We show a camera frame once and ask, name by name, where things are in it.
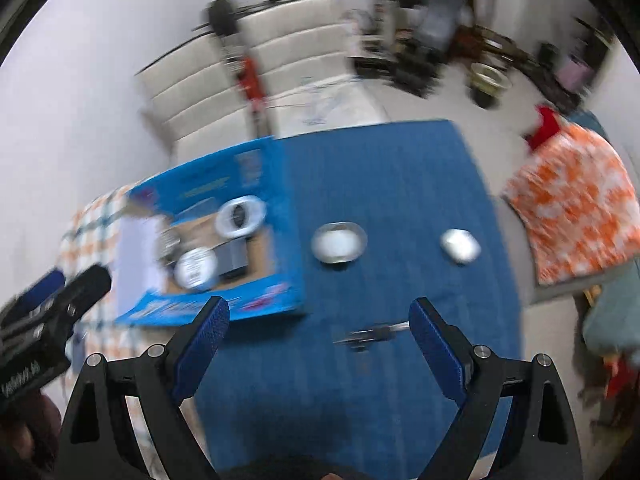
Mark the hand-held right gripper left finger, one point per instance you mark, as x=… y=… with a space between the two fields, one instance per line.
x=200 y=350

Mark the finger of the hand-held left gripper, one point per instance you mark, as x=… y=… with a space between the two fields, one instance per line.
x=42 y=290
x=90 y=287

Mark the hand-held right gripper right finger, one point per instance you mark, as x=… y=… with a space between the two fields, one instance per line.
x=440 y=355

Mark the black car key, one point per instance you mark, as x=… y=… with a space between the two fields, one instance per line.
x=370 y=335

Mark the round white lidded tin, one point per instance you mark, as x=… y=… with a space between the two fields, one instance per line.
x=195 y=269

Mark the metal strainer cup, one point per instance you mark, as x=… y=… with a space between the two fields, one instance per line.
x=170 y=247

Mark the silver rectangular case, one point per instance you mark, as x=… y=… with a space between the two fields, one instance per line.
x=231 y=257

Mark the round black and white tin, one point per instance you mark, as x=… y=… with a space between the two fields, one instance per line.
x=240 y=216

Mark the blue cardboard box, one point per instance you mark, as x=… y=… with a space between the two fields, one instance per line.
x=280 y=210

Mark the person's left hand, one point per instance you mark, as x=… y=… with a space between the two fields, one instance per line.
x=30 y=430

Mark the orange checked cloth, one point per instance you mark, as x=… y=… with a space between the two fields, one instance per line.
x=92 y=230

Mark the white earbud case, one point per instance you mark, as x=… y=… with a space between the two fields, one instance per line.
x=460 y=246

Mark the small metal bowl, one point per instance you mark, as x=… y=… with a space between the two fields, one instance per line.
x=339 y=244

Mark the blue striped cloth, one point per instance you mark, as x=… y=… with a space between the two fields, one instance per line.
x=390 y=185

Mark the teal cloth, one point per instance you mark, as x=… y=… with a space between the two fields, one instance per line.
x=615 y=310

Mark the orange floral cushion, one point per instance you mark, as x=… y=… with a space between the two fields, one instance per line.
x=575 y=200

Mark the white padded chair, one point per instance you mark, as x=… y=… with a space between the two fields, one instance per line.
x=300 y=50
x=200 y=105

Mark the red cloth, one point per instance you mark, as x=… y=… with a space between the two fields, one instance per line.
x=545 y=127

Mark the red equipment part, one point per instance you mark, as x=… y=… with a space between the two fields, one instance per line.
x=250 y=82

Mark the dark bucket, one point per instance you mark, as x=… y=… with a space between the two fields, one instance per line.
x=487 y=85

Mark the barbell with black plates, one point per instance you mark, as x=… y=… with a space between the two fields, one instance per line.
x=222 y=17

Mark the pink bag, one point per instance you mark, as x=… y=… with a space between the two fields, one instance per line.
x=575 y=71

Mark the black bag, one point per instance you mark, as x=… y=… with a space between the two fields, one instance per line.
x=549 y=55

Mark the black padded exercise bench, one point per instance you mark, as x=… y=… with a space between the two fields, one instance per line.
x=440 y=15

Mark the brown exercise machine frame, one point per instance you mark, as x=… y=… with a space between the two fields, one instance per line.
x=492 y=42

